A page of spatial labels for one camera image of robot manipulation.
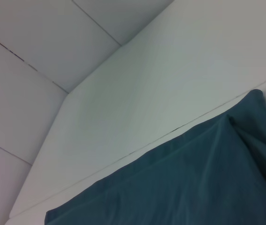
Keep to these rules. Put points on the teal t-shirt with white print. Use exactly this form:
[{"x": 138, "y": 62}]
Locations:
[{"x": 182, "y": 175}]

